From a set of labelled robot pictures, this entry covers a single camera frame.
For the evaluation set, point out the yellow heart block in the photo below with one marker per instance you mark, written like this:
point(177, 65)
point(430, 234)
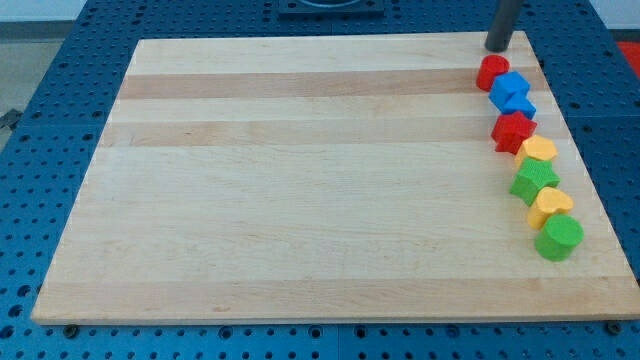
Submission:
point(548, 202)

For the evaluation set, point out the black bolt right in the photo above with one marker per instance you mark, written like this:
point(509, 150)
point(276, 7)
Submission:
point(614, 328)

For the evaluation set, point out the wooden board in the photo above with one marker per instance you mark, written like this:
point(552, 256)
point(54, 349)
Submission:
point(322, 179)

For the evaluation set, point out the red star block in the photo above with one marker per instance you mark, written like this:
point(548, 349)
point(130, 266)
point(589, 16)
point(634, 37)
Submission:
point(510, 130)

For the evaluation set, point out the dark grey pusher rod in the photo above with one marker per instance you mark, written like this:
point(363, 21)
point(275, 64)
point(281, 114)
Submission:
point(502, 26)

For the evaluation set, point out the red cylinder block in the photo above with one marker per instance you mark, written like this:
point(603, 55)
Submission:
point(491, 67)

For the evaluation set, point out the black bolt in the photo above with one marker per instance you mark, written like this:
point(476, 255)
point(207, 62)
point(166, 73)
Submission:
point(70, 331)
point(614, 328)

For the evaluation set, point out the blue cube block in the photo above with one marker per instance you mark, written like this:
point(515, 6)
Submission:
point(507, 85)

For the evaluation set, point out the green cylinder block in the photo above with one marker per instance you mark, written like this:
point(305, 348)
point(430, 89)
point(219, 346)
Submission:
point(558, 238)

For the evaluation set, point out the black bolt left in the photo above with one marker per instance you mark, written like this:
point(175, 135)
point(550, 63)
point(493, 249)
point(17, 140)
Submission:
point(70, 331)

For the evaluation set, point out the yellow hexagon block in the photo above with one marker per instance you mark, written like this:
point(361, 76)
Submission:
point(536, 147)

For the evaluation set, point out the green star block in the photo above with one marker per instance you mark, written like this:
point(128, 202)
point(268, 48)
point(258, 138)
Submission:
point(532, 176)

